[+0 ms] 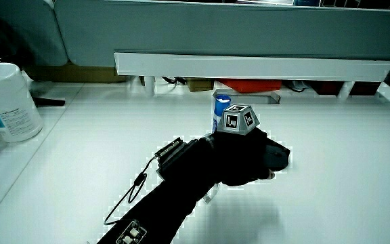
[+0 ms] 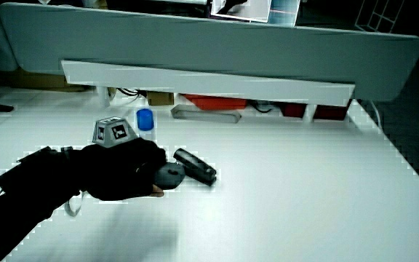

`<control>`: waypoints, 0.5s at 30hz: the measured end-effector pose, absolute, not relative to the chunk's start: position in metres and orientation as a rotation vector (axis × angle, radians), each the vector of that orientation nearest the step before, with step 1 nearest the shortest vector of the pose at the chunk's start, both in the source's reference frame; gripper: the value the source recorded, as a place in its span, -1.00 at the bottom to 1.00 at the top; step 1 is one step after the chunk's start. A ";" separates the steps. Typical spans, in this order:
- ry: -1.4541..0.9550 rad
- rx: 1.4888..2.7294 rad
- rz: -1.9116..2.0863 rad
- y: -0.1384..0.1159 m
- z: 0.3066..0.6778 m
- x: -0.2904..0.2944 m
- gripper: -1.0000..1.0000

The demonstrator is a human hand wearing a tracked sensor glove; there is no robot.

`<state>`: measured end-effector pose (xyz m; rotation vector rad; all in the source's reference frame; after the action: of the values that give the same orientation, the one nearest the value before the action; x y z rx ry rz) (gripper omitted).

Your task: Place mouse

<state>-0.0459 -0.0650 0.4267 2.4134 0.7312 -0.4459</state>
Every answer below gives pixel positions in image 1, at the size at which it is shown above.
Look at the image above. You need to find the black mouse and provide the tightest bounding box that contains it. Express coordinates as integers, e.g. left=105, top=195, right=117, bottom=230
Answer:
left=263, top=136, right=292, bottom=173

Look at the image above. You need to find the thin black glove cable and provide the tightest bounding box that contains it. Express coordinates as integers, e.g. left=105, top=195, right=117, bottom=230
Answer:
left=103, top=155, right=159, bottom=226

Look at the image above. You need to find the orange box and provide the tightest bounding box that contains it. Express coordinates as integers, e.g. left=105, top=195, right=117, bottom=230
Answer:
left=218, top=79, right=283, bottom=94

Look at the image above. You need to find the person's left hand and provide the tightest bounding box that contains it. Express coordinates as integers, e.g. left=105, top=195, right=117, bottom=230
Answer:
left=213, top=104, right=276, bottom=187

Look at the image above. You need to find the dark red box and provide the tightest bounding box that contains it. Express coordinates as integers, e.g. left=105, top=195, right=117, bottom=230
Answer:
left=310, top=81, right=344, bottom=96

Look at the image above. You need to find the small brown box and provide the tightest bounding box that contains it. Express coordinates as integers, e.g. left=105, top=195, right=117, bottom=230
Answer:
left=186, top=79, right=215, bottom=93

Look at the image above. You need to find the white wipes canister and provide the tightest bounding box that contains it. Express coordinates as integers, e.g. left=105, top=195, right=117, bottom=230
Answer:
left=0, top=62, right=44, bottom=144

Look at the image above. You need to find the person's left forearm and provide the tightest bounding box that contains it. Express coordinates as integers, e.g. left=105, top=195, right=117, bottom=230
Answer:
left=96, top=132, right=221, bottom=244

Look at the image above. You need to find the blue and white bottle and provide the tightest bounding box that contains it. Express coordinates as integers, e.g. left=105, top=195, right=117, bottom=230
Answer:
left=211, top=94, right=232, bottom=134

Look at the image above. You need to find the brown cardboard box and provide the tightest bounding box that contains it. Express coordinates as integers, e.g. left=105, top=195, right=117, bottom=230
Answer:
left=24, top=62, right=129, bottom=84

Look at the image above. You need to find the white desk shelf riser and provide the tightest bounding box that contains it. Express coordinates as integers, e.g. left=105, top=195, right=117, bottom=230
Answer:
left=113, top=50, right=390, bottom=100

